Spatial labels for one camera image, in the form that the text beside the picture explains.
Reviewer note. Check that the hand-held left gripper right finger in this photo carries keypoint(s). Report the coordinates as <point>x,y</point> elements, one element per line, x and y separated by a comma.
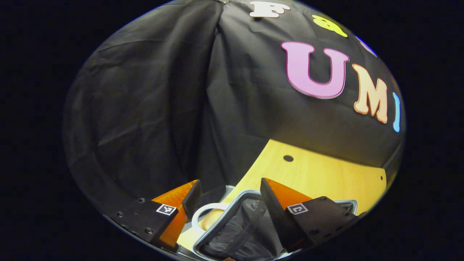
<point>274,212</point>

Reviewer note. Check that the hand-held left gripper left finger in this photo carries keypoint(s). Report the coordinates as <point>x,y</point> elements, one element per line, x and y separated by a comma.
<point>193,199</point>

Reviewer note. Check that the light blue suitcase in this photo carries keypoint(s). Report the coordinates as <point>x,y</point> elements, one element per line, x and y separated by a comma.
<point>235,232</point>

